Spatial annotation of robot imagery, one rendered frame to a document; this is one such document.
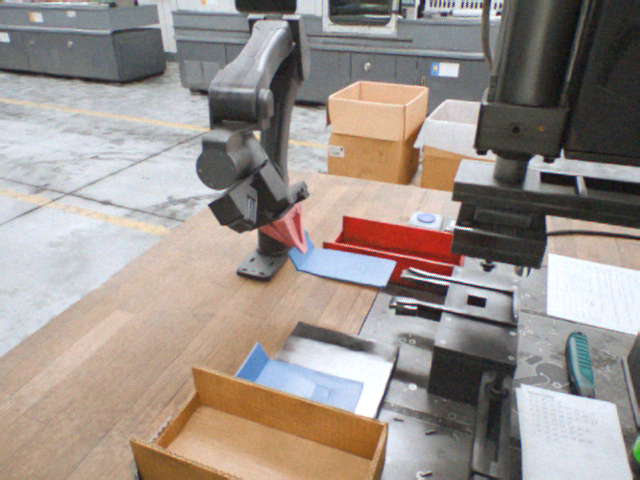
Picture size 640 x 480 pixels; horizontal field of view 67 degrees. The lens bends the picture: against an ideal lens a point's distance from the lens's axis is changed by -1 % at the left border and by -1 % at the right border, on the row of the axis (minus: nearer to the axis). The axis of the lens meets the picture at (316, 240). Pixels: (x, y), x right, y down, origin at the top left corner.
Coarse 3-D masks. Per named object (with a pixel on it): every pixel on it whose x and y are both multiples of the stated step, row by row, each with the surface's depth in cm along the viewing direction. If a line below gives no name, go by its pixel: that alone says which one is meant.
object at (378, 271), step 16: (288, 256) 73; (304, 256) 76; (320, 256) 77; (336, 256) 77; (352, 256) 77; (304, 272) 74; (320, 272) 73; (336, 272) 73; (352, 272) 73; (368, 272) 73; (384, 272) 72
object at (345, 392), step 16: (256, 352) 66; (240, 368) 62; (256, 368) 65; (272, 368) 66; (288, 368) 66; (304, 368) 66; (272, 384) 63; (288, 384) 63; (304, 384) 63; (320, 384) 63; (336, 384) 63; (352, 384) 63; (320, 400) 61; (336, 400) 61; (352, 400) 61
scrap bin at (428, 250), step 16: (352, 224) 99; (368, 224) 97; (384, 224) 96; (336, 240) 96; (352, 240) 100; (368, 240) 99; (384, 240) 98; (400, 240) 96; (416, 240) 95; (432, 240) 94; (448, 240) 93; (384, 256) 86; (400, 256) 85; (416, 256) 95; (432, 256) 95; (448, 256) 94; (464, 256) 85; (400, 272) 86; (432, 272) 84; (448, 272) 83
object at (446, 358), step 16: (480, 304) 70; (432, 352) 62; (432, 368) 63; (448, 368) 62; (464, 368) 61; (480, 368) 60; (496, 368) 59; (432, 384) 64; (448, 384) 63; (464, 384) 62; (480, 384) 61; (464, 400) 63
